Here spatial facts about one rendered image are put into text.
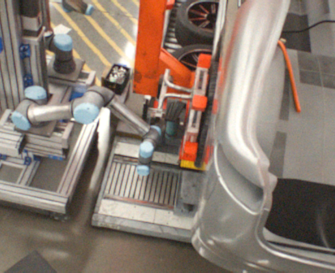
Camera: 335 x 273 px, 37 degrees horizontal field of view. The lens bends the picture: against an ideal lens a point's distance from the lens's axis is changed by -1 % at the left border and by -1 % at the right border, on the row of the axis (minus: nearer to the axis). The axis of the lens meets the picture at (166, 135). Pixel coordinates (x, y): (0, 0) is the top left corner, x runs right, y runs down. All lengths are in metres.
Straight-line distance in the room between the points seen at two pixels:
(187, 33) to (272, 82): 1.82
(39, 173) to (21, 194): 0.21
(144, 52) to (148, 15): 0.29
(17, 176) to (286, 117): 1.83
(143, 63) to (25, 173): 1.10
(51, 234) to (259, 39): 2.01
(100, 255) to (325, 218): 1.48
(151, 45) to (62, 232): 1.39
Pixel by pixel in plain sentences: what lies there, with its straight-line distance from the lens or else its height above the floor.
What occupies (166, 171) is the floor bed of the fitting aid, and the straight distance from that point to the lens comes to 3.78.
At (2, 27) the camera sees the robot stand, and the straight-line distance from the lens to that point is 2.87.
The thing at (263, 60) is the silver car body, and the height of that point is 1.73.
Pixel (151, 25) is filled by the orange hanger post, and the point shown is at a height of 1.13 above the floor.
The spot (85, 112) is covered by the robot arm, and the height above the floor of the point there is 1.21.
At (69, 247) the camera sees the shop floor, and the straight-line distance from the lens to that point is 3.47.
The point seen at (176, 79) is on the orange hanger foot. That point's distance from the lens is 3.53.
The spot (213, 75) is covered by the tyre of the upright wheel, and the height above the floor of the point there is 1.18.
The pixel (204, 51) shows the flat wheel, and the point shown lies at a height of 0.49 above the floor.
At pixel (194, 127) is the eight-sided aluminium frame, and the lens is 2.83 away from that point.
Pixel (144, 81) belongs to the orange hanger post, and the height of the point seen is 0.66.
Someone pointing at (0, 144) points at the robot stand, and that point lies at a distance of 3.07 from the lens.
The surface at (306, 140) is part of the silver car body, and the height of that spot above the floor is 0.98.
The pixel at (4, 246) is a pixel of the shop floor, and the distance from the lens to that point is 3.52.
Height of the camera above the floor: 3.01
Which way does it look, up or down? 47 degrees down
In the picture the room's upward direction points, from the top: 9 degrees clockwise
